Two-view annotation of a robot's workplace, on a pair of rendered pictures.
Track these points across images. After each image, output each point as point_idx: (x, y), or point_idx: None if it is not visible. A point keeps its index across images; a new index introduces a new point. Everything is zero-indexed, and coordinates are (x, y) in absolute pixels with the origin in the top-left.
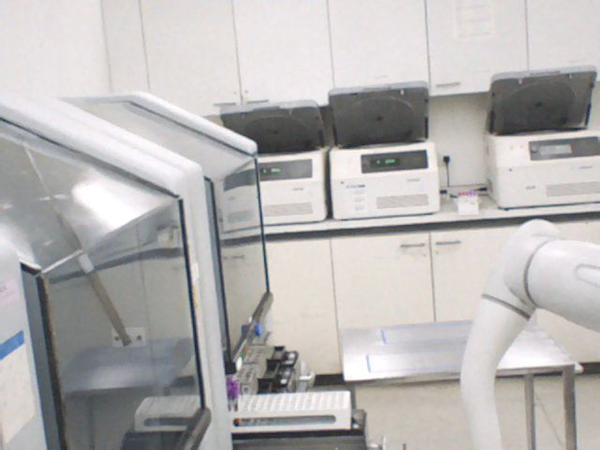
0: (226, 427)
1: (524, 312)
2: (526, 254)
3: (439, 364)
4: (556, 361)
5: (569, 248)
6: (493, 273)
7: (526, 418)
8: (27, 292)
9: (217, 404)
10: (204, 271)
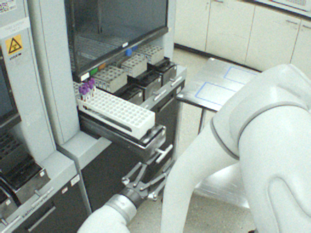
0: (68, 111)
1: (237, 155)
2: (254, 107)
3: None
4: None
5: (290, 138)
6: (228, 102)
7: None
8: None
9: (54, 101)
10: (44, 20)
